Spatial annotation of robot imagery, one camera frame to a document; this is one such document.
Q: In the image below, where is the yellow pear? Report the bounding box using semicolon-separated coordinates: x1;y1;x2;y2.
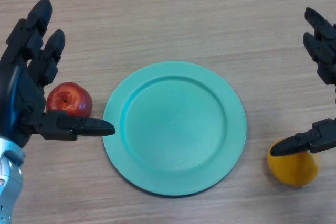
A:
266;140;321;187

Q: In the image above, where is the green round plate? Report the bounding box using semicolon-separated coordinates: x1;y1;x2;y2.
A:
102;61;247;197

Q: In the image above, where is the red apple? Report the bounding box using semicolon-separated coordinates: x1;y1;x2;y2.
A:
46;81;93;118

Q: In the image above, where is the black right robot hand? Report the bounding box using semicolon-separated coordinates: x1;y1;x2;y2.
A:
270;7;336;157

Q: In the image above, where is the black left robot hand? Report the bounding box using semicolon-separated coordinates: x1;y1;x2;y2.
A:
0;0;116;150

